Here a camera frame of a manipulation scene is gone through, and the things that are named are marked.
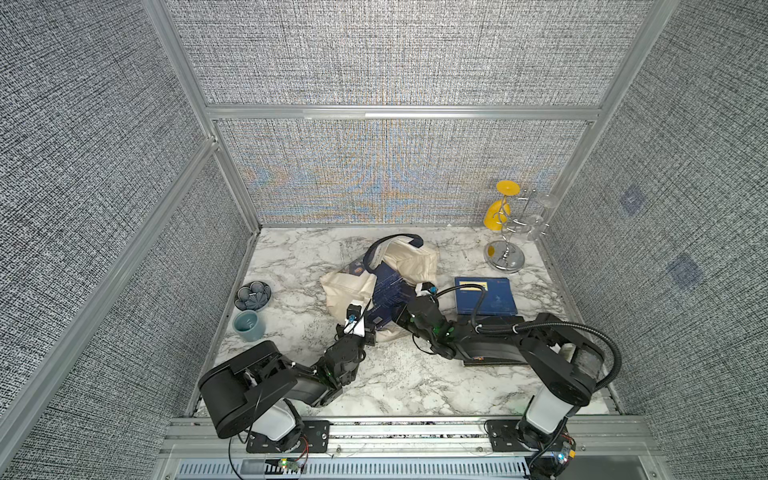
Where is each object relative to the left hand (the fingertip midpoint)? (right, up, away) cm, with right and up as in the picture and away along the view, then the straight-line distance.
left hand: (371, 305), depth 82 cm
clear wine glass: (+55, +31, +13) cm, 65 cm away
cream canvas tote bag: (+10, +15, +12) cm, 21 cm away
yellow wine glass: (+41, +28, +15) cm, 52 cm away
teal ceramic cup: (-38, -8, +10) cm, 40 cm away
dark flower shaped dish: (-39, 0, +15) cm, 41 cm away
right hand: (+5, 0, +5) cm, 7 cm away
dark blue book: (+41, 0, +15) cm, 44 cm away
